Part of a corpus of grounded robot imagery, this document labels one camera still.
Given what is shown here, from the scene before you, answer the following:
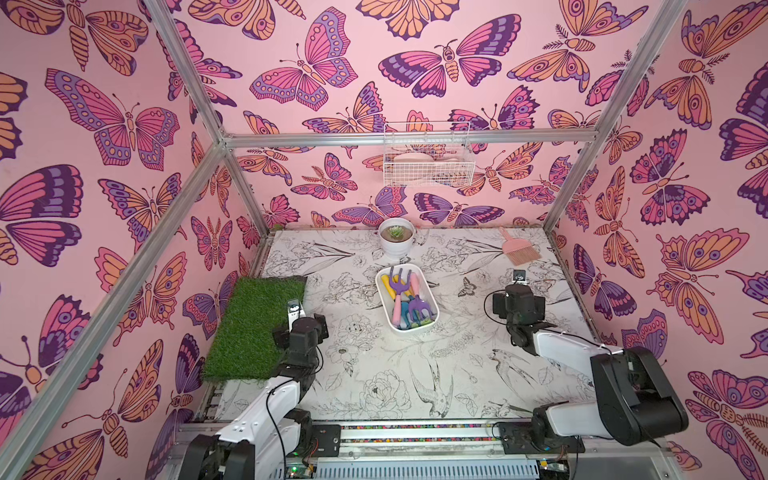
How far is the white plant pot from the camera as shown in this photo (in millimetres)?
1052

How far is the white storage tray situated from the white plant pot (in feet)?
0.23

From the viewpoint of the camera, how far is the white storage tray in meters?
0.93
